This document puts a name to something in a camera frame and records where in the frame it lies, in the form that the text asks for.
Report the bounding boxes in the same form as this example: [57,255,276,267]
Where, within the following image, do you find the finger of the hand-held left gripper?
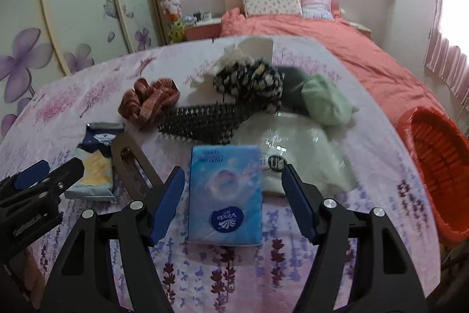
[35,157,86,202]
[0,160,51,191]

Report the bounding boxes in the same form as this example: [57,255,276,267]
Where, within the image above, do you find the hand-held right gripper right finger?
[280,163,429,313]

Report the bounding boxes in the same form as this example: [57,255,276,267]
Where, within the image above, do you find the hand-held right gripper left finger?
[40,166,186,313]

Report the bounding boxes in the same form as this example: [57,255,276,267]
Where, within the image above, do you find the blue and white snack packet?
[65,121,125,202]

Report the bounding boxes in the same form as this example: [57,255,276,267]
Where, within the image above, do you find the grey-green plastic mailing bag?
[234,111,361,196]

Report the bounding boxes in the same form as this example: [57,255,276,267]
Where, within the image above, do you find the blue tissue pack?
[185,144,264,246]

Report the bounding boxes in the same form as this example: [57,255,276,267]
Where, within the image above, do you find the light green sock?
[300,73,360,126]

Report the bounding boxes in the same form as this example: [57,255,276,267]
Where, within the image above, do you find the red plastic basket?
[396,106,469,246]

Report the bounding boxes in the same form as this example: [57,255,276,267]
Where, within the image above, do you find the dark brown slotted hair clip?
[111,137,165,198]

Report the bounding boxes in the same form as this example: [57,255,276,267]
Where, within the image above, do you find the floral printed tablecloth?
[0,35,440,313]

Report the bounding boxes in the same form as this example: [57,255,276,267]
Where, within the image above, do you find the red striped scrunchie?
[118,77,181,130]

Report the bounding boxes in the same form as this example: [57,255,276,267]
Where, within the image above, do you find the dark green cloth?
[276,65,317,116]

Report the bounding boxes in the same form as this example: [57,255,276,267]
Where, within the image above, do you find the black floral scrunchie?
[213,58,284,114]

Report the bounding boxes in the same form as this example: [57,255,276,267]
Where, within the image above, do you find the white lace scrunchie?
[187,45,255,90]

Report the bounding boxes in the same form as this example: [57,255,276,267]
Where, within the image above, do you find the white paper box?
[240,36,273,62]

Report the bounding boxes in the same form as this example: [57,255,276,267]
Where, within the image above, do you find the bed with pink duvet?
[220,7,451,130]

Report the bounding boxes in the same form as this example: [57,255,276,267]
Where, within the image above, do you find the yellow-green plush toy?
[169,20,185,43]

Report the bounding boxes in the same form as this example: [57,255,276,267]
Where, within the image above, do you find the pink and white nightstand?
[183,18,223,41]

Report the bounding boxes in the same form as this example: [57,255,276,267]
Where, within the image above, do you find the light wooden nightstand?
[352,21,372,38]

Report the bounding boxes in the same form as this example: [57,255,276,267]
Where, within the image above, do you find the pink striped pillow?
[300,0,335,20]

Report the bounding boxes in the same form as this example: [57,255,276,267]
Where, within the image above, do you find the white floral pillow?
[241,0,303,18]

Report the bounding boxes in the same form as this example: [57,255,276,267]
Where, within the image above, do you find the pink curtain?
[425,0,469,101]

